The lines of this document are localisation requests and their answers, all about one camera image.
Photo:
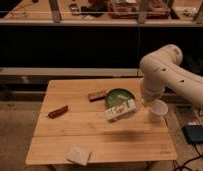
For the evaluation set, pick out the green round plate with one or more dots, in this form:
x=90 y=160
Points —
x=117 y=96

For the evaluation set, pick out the red tray on shelf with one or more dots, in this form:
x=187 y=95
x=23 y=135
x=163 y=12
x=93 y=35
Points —
x=131 y=8

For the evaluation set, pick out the brown sausage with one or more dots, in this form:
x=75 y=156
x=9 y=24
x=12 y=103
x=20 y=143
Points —
x=58 y=112

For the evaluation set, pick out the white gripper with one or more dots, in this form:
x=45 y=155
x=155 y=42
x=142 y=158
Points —
x=156 y=107

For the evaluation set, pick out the dark blue box device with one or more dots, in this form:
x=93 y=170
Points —
x=193 y=134

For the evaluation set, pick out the wooden table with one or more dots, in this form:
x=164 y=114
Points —
x=129 y=140

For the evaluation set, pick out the brown wooden brush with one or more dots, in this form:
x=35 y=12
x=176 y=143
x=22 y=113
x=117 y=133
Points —
x=97 y=95

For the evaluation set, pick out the dark phone on shelf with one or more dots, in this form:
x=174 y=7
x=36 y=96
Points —
x=74 y=9

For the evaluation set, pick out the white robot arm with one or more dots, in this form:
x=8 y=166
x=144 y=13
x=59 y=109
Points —
x=161 y=69

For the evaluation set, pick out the beige sponge block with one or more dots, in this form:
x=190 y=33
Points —
x=78 y=155

